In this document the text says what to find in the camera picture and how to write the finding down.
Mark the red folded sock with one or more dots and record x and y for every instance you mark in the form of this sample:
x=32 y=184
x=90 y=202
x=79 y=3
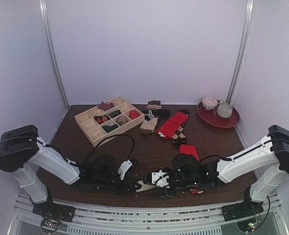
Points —
x=167 y=130

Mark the front aluminium rail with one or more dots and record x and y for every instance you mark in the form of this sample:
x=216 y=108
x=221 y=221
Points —
x=104 y=220

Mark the red sock with stripes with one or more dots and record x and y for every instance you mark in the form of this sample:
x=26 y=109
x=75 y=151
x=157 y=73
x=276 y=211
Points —
x=191 y=150

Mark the black white striped sock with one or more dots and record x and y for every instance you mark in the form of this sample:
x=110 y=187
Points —
x=160 y=113

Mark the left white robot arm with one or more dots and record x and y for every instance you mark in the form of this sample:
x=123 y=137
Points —
x=19 y=148

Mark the red rolled sock in box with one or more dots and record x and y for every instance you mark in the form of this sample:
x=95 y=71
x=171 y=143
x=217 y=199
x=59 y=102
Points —
x=133 y=114

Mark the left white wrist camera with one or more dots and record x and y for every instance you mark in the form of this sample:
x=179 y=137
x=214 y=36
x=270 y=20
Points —
x=124 y=167

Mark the wooden compartment box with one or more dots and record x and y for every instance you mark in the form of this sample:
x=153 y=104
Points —
x=94 y=131

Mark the strawberry pattern sock in box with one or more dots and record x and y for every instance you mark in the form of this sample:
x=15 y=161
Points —
x=101 y=119

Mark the striped ceramic cup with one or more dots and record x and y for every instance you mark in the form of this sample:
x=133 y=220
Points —
x=224 y=110

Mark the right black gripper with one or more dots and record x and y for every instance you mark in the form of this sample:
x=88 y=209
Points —
x=173 y=181

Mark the brown striped folded sock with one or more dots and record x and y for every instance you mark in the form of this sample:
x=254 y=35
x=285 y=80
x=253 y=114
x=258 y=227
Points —
x=154 y=105

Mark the beige brown folded sock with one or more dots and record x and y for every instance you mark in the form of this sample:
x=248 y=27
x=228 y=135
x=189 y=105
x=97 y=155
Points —
x=148 y=126

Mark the red plate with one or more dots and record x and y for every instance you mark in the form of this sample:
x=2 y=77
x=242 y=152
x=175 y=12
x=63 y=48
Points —
x=211 y=117

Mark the cream and brown sock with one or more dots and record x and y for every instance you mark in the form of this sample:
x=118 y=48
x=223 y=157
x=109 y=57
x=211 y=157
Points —
x=144 y=187

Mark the beige sock in box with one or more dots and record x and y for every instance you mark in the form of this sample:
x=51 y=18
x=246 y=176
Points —
x=121 y=120

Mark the teal sock in box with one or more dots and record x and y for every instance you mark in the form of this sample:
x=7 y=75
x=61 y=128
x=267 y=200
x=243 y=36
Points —
x=109 y=128

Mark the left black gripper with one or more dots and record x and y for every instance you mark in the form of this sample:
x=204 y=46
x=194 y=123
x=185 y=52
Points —
x=125 y=188

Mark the purple sock in box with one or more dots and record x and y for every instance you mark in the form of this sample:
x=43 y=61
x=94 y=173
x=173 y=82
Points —
x=105 y=106

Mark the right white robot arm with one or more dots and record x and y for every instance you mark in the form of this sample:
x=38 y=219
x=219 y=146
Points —
x=272 y=150

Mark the dotted white bowl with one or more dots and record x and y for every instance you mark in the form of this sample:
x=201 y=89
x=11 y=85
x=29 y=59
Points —
x=209 y=103

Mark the aluminium frame post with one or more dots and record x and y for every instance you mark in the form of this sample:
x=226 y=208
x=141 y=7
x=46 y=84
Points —
x=52 y=54
x=244 y=44

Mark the left aluminium frame post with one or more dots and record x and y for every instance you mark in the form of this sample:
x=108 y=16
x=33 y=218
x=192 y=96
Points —
x=52 y=54

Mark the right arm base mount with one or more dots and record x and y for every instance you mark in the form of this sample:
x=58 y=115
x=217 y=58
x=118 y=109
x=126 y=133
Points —
x=245 y=214

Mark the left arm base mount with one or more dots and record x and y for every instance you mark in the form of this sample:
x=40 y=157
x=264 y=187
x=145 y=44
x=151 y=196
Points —
x=53 y=215

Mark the right aluminium frame post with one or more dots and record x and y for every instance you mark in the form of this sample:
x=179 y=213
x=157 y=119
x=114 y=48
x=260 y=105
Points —
x=244 y=44

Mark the black striped sock in box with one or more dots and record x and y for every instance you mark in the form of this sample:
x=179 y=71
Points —
x=114 y=113

